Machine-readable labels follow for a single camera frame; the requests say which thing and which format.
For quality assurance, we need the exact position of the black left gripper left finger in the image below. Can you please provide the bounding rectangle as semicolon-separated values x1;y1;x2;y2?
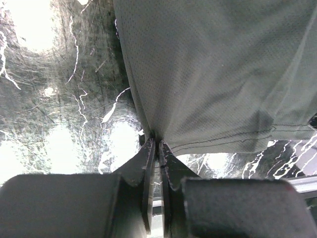
0;139;156;238

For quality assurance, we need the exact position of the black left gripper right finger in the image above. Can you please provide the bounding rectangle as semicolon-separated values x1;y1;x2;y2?
158;141;317;238

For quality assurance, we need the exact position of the black t shirt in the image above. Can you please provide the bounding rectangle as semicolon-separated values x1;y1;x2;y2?
113;0;317;155

